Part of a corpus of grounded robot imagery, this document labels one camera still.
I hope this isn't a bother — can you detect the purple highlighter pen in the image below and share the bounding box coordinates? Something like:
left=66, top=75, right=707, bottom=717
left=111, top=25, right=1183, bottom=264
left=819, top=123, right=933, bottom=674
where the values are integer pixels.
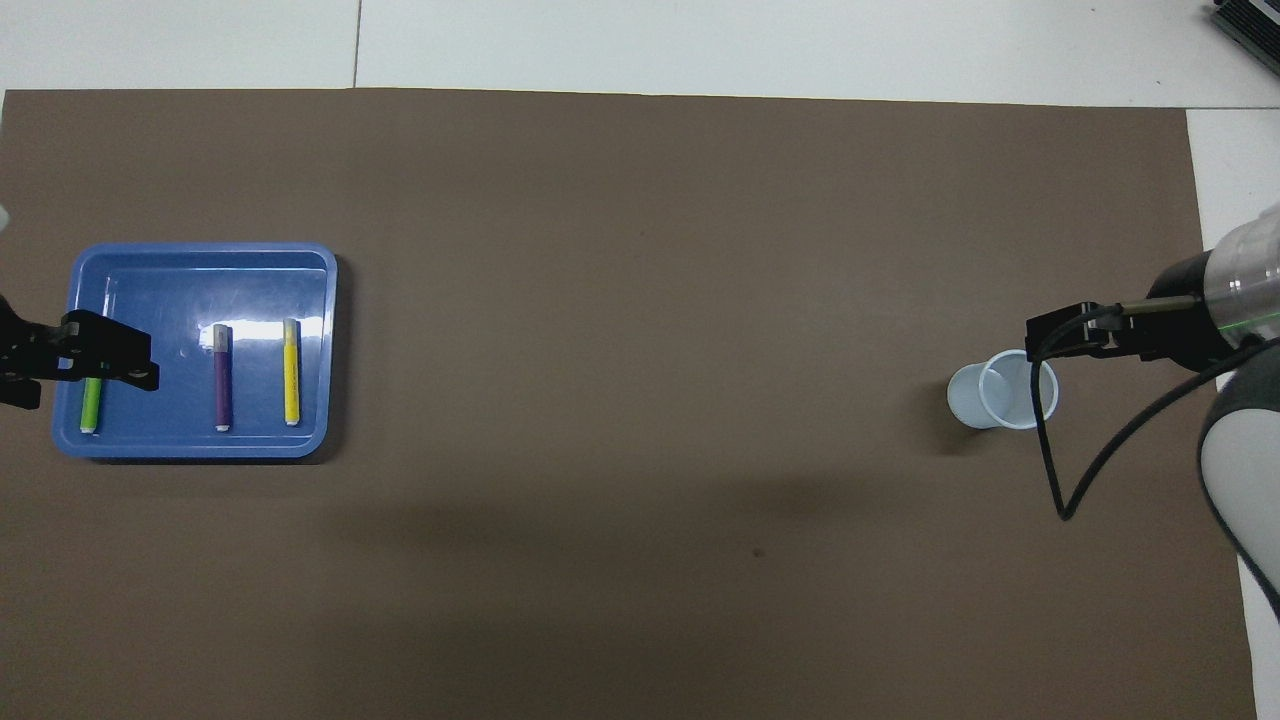
left=212, top=323, right=234, bottom=433

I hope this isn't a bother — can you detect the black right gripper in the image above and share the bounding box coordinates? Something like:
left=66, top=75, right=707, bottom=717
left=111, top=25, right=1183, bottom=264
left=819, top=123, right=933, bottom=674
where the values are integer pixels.
left=1026, top=252, right=1236, bottom=371

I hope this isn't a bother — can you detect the blue plastic tray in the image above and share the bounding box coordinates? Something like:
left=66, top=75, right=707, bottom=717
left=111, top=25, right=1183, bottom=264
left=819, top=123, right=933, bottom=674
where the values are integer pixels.
left=52, top=242, right=339, bottom=461

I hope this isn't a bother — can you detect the pale blue mesh pen cup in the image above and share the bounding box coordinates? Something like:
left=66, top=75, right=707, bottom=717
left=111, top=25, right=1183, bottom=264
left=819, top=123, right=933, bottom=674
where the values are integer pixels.
left=946, top=348, right=1059, bottom=431

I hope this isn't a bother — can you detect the brown table mat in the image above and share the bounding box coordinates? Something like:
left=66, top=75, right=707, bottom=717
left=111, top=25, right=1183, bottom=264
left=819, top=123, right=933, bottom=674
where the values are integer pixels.
left=0, top=88, right=1261, bottom=720

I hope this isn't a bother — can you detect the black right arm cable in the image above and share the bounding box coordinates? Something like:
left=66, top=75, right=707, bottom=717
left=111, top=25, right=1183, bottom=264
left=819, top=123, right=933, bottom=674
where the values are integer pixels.
left=1030, top=296, right=1263, bottom=521

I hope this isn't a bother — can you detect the yellow highlighter pen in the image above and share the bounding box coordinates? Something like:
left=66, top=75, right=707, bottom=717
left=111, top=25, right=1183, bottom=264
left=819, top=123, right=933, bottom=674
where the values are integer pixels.
left=283, top=318, right=302, bottom=427

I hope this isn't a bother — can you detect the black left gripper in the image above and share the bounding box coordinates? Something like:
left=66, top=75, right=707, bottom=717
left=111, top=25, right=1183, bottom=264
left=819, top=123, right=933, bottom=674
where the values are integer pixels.
left=0, top=295, right=159, bottom=409

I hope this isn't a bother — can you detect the dark grey ribbed device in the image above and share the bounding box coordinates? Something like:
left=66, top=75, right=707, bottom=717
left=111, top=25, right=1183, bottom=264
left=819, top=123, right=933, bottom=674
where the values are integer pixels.
left=1210, top=0, right=1280, bottom=76

